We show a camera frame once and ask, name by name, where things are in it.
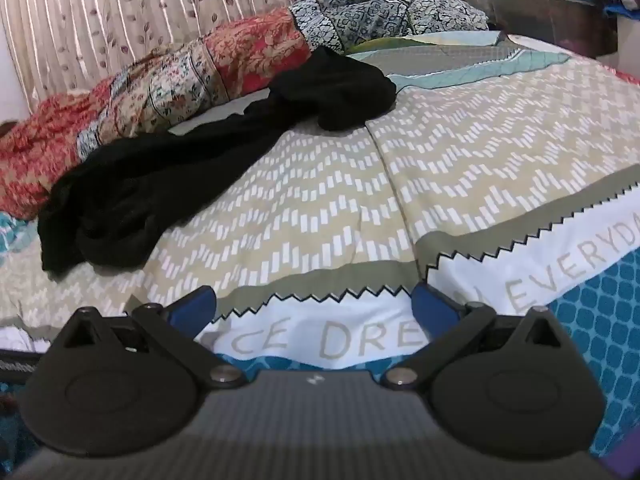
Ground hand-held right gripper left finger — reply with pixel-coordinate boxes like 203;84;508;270
50;286;248;388

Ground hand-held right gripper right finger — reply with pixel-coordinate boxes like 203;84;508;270
382;284;572;390

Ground black pants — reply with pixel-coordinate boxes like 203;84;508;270
37;46;398;277

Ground person's teal clothing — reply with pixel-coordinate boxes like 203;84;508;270
0;385;33;463

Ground zigzag patterned bedsheet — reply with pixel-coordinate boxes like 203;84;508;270
0;30;640;461

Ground patchwork floral quilt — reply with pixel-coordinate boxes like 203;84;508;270
0;0;491;218

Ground beige leaf print curtain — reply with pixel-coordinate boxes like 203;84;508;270
0;0;416;126

